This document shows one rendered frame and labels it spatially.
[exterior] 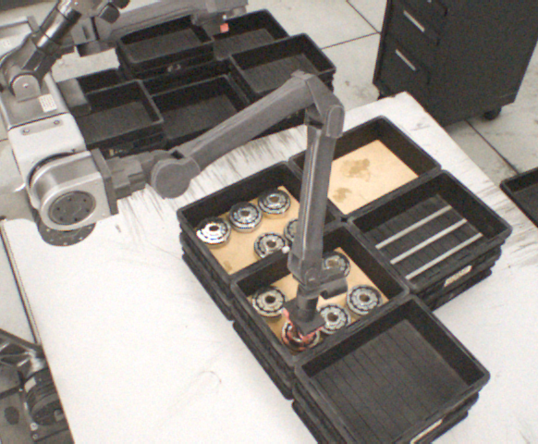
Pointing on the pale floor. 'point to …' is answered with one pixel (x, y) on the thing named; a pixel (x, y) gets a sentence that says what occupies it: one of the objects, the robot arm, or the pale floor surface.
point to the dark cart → (458, 54)
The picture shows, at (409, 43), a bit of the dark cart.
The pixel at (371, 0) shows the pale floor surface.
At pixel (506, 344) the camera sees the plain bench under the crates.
